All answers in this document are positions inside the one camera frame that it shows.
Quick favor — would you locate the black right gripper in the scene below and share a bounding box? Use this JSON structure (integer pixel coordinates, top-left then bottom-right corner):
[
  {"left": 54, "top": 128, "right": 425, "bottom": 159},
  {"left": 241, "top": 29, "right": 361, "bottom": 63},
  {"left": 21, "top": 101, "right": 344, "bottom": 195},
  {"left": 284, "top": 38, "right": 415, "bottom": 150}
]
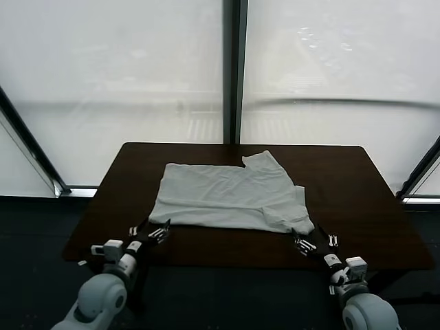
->
[{"left": 291, "top": 225, "right": 343, "bottom": 270}]

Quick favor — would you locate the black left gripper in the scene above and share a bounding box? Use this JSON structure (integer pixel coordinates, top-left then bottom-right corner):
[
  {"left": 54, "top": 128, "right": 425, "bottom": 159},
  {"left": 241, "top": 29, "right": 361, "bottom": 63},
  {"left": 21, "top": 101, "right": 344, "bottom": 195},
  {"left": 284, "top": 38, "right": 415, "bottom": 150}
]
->
[{"left": 125, "top": 218, "right": 172, "bottom": 255}]

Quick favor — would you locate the white t-shirt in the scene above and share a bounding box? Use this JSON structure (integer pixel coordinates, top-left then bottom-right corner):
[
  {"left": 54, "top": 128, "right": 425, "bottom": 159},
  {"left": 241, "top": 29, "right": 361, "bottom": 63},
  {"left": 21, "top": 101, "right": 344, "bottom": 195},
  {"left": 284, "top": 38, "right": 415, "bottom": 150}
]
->
[{"left": 148, "top": 149, "right": 314, "bottom": 237}]

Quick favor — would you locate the dark vertical window mullion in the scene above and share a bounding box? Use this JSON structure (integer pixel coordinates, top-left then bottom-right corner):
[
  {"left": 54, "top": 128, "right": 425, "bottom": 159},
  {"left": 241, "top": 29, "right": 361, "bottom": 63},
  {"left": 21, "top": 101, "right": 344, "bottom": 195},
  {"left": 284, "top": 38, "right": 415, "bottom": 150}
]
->
[{"left": 221, "top": 0, "right": 249, "bottom": 145}]

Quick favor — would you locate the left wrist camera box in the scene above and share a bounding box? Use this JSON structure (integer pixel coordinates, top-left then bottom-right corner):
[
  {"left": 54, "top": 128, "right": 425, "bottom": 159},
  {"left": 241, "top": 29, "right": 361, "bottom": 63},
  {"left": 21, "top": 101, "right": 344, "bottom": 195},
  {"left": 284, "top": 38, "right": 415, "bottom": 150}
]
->
[{"left": 91, "top": 239, "right": 124, "bottom": 264}]

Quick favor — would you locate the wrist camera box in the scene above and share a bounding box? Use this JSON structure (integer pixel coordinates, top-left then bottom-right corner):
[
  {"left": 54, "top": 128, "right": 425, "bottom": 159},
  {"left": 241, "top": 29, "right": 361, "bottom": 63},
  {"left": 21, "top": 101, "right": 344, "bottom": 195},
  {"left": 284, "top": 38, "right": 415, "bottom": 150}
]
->
[
  {"left": 345, "top": 256, "right": 368, "bottom": 283},
  {"left": 91, "top": 239, "right": 124, "bottom": 264}
]

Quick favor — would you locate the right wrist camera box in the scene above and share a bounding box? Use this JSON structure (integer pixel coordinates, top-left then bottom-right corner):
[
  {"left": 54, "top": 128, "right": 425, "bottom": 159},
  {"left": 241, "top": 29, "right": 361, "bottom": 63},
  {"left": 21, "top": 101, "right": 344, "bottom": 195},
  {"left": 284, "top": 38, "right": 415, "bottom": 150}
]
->
[{"left": 345, "top": 256, "right": 368, "bottom": 283}]

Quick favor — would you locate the black camera cable white tag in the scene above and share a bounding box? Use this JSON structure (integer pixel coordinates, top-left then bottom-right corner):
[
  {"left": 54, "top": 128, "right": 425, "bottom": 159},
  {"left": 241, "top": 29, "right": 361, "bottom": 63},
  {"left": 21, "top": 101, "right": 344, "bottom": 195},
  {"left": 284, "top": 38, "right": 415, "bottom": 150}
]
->
[
  {"left": 328, "top": 271, "right": 349, "bottom": 296},
  {"left": 78, "top": 249, "right": 96, "bottom": 266}
]

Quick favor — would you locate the slanted dark frame post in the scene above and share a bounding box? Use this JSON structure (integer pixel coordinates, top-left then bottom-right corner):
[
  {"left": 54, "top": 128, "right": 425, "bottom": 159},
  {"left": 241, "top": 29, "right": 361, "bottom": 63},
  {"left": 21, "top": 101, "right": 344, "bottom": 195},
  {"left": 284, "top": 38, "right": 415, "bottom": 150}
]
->
[
  {"left": 0, "top": 84, "right": 72, "bottom": 197},
  {"left": 395, "top": 135, "right": 440, "bottom": 202}
]

